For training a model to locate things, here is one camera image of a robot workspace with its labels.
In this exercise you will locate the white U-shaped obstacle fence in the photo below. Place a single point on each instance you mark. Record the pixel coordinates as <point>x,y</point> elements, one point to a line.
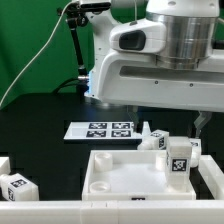
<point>126,212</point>

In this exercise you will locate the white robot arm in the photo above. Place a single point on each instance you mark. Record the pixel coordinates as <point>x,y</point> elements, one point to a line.
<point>157,53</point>

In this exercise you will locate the white marker base plate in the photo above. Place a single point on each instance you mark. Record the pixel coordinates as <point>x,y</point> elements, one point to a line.
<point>105,131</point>

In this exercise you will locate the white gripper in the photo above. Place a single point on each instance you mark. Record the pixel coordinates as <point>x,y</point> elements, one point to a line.
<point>134,79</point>

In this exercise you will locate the white square tabletop part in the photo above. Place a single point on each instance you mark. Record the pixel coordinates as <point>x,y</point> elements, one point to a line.
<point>129,175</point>

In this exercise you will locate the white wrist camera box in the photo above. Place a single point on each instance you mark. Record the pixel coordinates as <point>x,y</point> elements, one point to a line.
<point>143,36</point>

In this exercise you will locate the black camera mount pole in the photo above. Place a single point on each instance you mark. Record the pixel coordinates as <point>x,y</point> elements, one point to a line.
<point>76,17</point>

